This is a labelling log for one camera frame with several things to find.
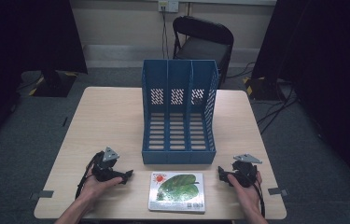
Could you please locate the black folding chair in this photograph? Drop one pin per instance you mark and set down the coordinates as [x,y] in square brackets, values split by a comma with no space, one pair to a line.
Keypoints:
[205,45]

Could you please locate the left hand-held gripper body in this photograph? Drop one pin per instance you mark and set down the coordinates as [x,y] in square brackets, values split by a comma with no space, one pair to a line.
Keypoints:
[104,169]

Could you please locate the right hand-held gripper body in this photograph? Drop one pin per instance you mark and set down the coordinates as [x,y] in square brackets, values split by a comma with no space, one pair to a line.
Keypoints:
[244,171]

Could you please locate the person's left hand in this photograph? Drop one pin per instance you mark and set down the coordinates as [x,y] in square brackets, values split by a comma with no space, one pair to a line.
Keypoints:
[98,187]

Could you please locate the grey tape strip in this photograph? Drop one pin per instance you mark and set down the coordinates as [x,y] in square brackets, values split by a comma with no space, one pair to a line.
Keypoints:
[43,194]
[277,191]

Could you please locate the person's right hand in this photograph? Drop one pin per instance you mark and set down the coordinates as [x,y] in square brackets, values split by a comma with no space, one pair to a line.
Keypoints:
[246,194]

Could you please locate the blue plastic file rack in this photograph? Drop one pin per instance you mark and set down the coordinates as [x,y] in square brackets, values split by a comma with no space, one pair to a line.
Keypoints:
[179,124]

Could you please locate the green leaf picture book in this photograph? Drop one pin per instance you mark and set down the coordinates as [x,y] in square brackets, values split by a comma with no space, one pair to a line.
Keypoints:
[177,191]

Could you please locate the black curtain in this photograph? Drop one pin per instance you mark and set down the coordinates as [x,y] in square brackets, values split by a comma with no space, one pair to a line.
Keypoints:
[23,37]
[328,77]

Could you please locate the black stand base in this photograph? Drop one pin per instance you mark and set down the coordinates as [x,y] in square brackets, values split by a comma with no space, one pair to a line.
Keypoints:
[54,85]
[261,88]

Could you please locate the white wall outlet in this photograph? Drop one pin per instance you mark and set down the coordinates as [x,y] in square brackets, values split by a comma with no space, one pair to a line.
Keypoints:
[168,5]

